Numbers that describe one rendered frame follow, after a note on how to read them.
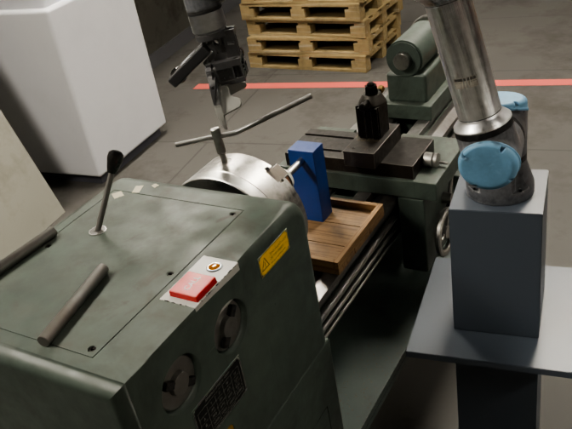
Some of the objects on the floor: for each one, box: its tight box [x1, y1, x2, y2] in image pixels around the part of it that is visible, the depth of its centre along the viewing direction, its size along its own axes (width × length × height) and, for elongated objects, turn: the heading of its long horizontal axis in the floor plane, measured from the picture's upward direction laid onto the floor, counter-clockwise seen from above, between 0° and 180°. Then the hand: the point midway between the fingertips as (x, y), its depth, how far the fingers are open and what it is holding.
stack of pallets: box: [239, 0, 403, 73], centre depth 577 cm, size 111×76×79 cm
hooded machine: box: [0, 0, 166, 184], centre depth 451 cm, size 83×73×161 cm
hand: (226, 118), depth 163 cm, fingers open, 14 cm apart
